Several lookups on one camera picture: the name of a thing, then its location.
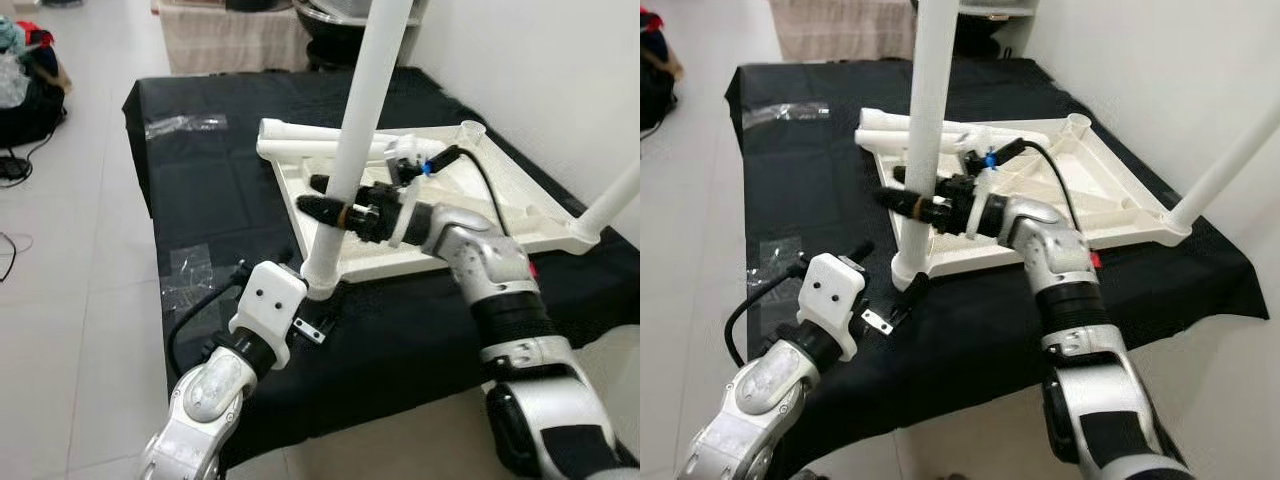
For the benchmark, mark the large black bowl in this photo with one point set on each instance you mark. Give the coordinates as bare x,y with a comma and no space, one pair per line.
990,35
325,40

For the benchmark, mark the clear crumpled plastic bag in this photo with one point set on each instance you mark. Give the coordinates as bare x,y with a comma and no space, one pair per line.
12,80

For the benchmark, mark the teal cloth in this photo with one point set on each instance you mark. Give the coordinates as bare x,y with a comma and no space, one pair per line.
10,35

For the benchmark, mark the black bag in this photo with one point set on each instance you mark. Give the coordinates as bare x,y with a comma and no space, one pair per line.
658,90
40,115

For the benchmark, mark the black power adapter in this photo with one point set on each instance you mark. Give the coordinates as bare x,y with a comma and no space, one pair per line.
14,168

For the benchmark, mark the black tablecloth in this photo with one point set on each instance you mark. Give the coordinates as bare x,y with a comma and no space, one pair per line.
400,340
980,340

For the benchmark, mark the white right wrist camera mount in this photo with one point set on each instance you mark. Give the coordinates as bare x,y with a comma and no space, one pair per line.
975,225
410,150

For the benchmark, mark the red bag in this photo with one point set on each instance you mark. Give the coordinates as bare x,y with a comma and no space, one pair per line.
35,33
650,22

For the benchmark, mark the white plastic children table top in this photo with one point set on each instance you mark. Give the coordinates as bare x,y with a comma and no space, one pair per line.
380,262
1100,215

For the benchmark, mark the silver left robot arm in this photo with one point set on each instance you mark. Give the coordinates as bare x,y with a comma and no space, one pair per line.
215,390
775,385

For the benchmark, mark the beige cloth covered shelf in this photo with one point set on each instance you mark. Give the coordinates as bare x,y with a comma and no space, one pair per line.
235,40
840,30

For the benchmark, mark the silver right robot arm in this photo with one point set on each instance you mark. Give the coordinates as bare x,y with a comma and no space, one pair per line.
480,255
1050,250

